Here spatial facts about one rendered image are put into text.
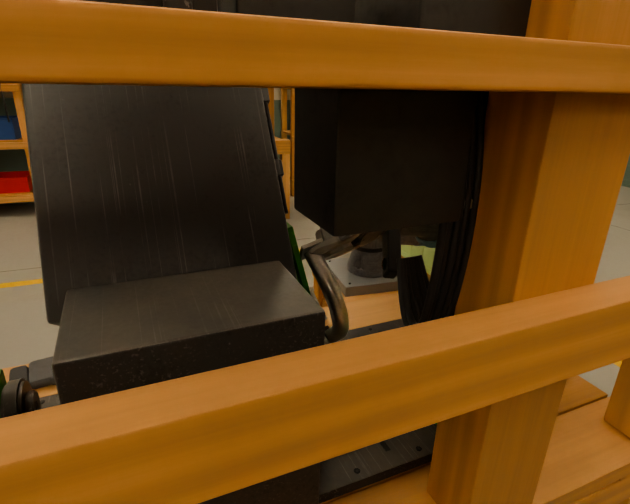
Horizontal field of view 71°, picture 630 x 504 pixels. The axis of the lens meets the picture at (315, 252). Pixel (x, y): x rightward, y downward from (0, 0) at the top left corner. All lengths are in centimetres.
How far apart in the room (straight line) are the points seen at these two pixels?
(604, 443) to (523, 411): 39
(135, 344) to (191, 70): 32
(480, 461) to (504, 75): 49
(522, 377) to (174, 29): 46
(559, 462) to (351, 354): 63
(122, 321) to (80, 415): 20
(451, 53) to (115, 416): 36
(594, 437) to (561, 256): 54
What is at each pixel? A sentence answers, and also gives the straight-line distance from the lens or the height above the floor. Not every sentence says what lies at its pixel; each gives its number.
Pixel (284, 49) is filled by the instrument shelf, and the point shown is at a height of 152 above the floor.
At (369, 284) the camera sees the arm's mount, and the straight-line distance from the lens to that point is 146.
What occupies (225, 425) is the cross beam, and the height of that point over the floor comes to 126.
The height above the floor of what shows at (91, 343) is 124.
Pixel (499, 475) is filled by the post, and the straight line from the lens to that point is 75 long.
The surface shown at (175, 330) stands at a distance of 52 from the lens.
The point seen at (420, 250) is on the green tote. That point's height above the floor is 87.
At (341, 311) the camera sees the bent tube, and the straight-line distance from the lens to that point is 75.
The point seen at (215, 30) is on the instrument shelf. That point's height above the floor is 153.
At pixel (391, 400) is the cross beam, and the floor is 123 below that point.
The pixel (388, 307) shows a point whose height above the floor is 90.
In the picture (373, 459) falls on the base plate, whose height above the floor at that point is 90.
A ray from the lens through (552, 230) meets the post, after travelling 55.
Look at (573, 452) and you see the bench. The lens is 100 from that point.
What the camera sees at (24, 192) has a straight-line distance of 597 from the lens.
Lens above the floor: 150
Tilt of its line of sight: 21 degrees down
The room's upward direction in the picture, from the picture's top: 1 degrees clockwise
